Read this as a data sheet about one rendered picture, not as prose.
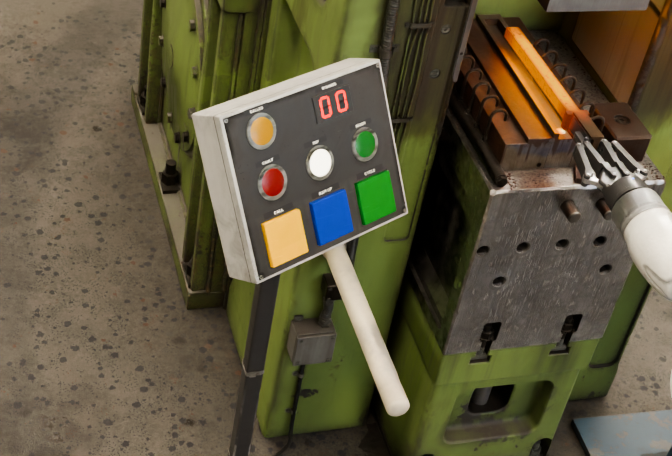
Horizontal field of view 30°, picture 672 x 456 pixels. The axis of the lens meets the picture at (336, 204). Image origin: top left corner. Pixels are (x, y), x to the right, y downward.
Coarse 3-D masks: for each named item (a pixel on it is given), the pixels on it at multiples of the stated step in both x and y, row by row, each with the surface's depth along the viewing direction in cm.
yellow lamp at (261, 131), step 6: (258, 120) 196; (264, 120) 196; (252, 126) 195; (258, 126) 196; (264, 126) 196; (270, 126) 197; (252, 132) 195; (258, 132) 196; (264, 132) 196; (270, 132) 197; (252, 138) 195; (258, 138) 196; (264, 138) 197; (270, 138) 198; (258, 144) 196; (264, 144) 197
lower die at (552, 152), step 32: (480, 32) 264; (480, 64) 255; (512, 64) 254; (480, 96) 247; (512, 96) 247; (480, 128) 246; (512, 128) 240; (544, 128) 240; (512, 160) 239; (544, 160) 242
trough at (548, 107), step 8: (488, 24) 268; (496, 24) 268; (496, 32) 266; (504, 32) 265; (504, 40) 264; (504, 48) 261; (512, 48) 262; (512, 56) 259; (520, 64) 257; (520, 72) 255; (528, 72) 256; (528, 80) 253; (536, 88) 251; (536, 96) 249; (544, 96) 250; (544, 104) 247; (552, 104) 247; (552, 112) 246; (552, 120) 244; (560, 120) 244; (560, 136) 240; (568, 136) 240
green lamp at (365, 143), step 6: (366, 132) 210; (360, 138) 209; (366, 138) 210; (372, 138) 211; (360, 144) 210; (366, 144) 210; (372, 144) 211; (360, 150) 210; (366, 150) 211; (372, 150) 211; (366, 156) 211
